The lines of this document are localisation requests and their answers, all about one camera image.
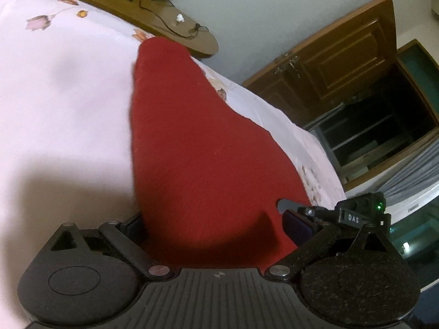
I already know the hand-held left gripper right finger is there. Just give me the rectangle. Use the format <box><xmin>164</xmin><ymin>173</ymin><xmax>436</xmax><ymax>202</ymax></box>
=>
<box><xmin>266</xmin><ymin>211</ymin><xmax>392</xmax><ymax>280</ymax></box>

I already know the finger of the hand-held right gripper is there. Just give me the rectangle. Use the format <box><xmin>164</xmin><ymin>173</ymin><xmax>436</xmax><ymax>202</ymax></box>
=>
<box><xmin>276</xmin><ymin>198</ymin><xmax>339</xmax><ymax>221</ymax></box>

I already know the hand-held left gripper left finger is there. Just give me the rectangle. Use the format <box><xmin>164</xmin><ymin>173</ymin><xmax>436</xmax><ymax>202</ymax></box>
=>
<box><xmin>50</xmin><ymin>212</ymin><xmax>171</xmax><ymax>280</ymax></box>

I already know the red knit garment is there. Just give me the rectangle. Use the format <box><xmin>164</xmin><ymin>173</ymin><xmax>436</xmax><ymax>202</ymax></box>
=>
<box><xmin>128</xmin><ymin>38</ymin><xmax>313</xmax><ymax>271</ymax></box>

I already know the grey metal shelf rack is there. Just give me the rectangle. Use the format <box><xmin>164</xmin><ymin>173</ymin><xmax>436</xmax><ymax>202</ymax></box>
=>
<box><xmin>307</xmin><ymin>99</ymin><xmax>412</xmax><ymax>183</ymax></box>

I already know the grey curtain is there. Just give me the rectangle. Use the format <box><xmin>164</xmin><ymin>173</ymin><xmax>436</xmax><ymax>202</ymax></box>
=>
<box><xmin>377</xmin><ymin>137</ymin><xmax>439</xmax><ymax>207</ymax></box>

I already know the metal door latch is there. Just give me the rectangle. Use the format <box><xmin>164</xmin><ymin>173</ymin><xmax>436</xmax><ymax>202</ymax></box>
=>
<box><xmin>274</xmin><ymin>51</ymin><xmax>303</xmax><ymax>76</ymax></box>

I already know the floral white bedsheet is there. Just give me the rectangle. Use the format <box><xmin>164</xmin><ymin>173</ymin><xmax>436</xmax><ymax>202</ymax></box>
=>
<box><xmin>0</xmin><ymin>0</ymin><xmax>347</xmax><ymax>329</ymax></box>

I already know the brown wooden door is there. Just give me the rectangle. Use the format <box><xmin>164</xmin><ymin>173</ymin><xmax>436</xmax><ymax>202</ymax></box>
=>
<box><xmin>242</xmin><ymin>0</ymin><xmax>400</xmax><ymax>127</ymax></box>

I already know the wooden door frame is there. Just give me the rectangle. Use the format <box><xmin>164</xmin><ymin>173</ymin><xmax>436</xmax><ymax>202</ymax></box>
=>
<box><xmin>343</xmin><ymin>39</ymin><xmax>439</xmax><ymax>193</ymax></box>

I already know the black cable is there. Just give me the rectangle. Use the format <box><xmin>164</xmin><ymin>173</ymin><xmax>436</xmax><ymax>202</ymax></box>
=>
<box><xmin>138</xmin><ymin>0</ymin><xmax>210</xmax><ymax>40</ymax></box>

